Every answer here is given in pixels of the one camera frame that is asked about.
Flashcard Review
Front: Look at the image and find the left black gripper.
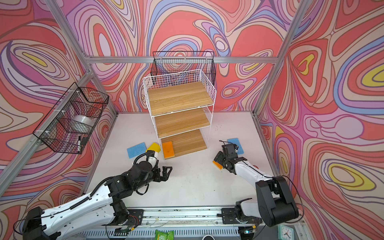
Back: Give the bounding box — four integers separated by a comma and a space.
132, 165, 174, 193

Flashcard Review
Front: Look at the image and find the orange sponge with pale back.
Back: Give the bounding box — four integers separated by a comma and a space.
162, 141, 175, 159

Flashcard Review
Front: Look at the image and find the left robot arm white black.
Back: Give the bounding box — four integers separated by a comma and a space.
15, 151, 173, 240

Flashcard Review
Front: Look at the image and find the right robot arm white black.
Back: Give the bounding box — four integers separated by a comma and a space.
213, 142, 299, 227

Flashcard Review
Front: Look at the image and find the yellow sponge near shelf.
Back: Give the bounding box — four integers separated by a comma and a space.
147, 143, 161, 153

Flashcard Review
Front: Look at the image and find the blue sponge right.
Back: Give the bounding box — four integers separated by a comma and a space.
227, 138, 244, 155

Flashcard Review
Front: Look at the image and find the blue sponge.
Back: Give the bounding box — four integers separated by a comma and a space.
227, 138, 244, 155
127, 143, 147, 159

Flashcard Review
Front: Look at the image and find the blue sponge left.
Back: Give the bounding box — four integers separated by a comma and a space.
127, 143, 147, 159

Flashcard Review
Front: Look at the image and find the green snack packet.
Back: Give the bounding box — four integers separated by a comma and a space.
155, 230, 175, 240

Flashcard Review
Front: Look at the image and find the black marker pen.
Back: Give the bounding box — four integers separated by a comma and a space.
77, 136, 82, 153

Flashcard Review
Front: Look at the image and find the teal alarm clock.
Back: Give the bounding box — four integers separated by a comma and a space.
278, 225, 295, 240

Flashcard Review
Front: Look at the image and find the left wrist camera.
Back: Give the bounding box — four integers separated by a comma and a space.
148, 157, 159, 167

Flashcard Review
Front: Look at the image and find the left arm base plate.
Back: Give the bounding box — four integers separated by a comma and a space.
108, 209, 144, 227

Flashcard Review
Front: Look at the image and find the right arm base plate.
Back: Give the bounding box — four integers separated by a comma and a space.
217, 208, 263, 226

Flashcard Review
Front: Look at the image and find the white wire wooden shelf rack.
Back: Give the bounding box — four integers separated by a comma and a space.
143, 70, 217, 160

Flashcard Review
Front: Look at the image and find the black wire basket back wall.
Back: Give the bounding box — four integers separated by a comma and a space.
151, 50, 216, 85

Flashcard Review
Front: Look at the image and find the black wire basket wall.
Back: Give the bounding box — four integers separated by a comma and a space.
151, 50, 216, 85
33, 83, 109, 155

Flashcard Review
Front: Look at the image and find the black wire basket left wall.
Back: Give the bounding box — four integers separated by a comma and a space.
33, 83, 109, 155

